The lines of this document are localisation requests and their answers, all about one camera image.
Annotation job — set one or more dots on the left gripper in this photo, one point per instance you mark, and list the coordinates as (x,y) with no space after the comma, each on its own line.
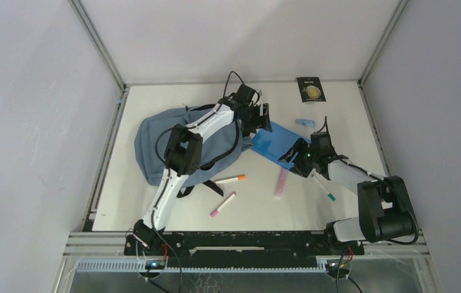
(260,122)

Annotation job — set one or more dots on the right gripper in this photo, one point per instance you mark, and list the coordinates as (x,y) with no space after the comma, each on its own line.
(301,146)

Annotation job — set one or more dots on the blue binder folder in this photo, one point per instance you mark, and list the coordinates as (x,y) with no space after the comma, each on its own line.
(272,145)

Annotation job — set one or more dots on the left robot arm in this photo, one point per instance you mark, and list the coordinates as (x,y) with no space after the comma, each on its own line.
(178,149)

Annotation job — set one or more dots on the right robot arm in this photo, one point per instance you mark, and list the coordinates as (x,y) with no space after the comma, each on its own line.
(385,212)

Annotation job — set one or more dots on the pink highlighter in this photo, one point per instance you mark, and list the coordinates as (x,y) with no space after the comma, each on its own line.
(281,182)

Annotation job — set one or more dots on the green-capped white marker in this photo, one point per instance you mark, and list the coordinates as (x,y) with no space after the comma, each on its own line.
(327,192)

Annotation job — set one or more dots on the light blue highlighter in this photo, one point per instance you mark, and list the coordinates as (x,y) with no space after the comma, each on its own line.
(305,122)

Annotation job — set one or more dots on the black card with gold emblem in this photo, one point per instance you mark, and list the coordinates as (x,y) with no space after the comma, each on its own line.
(311,90)

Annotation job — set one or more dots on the orange-capped white marker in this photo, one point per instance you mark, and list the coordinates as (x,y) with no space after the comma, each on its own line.
(230,179)

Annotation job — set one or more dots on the pink-capped white marker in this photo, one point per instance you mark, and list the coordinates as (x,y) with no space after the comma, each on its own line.
(225,202)

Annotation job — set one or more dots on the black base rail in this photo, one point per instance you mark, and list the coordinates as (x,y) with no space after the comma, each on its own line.
(242,248)

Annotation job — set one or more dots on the white cable duct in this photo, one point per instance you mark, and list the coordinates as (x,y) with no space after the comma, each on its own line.
(112,265)

